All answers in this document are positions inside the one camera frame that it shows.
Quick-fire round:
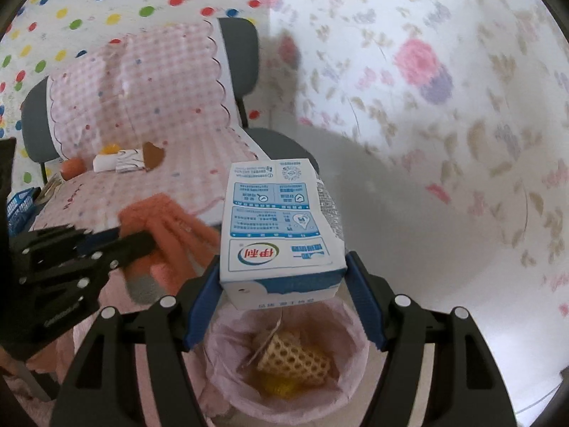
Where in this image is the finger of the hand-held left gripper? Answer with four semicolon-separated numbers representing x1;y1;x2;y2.
9;225;123;261
20;230;157;296

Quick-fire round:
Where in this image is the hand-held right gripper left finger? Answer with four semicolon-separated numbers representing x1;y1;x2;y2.
49;255;223;427

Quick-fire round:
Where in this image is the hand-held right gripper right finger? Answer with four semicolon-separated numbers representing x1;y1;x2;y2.
346;251;519;427

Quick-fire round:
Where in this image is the bin with pink bag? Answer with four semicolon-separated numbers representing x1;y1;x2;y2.
204;300;372;419

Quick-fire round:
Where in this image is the beige foam net sleeve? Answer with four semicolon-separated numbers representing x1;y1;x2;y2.
257;331;332;385

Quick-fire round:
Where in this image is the yellow foam net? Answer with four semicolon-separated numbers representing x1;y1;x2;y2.
258;374;307;399

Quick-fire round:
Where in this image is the white blue milk carton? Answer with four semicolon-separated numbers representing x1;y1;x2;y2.
219;158;348;312

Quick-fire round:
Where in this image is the orange fruit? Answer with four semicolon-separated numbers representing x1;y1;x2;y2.
61;158;85;181

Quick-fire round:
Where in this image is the white packet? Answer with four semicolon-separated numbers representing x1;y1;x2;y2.
92;153;118;173

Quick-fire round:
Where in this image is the blue plastic basket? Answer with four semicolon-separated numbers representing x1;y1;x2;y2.
6;187;41;232

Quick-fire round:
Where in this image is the brown flat piece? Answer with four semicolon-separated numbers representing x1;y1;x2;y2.
141;141;166;172

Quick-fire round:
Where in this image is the pink checked cloth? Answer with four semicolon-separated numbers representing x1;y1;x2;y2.
31;21;273;303

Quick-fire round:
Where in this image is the grey chair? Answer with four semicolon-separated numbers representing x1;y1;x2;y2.
20;18;320;188

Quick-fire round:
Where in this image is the balloon print sheet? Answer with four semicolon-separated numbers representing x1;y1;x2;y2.
0;0;272;188

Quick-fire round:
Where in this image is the floral print sheet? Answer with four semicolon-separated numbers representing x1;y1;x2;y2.
262;0;569;321

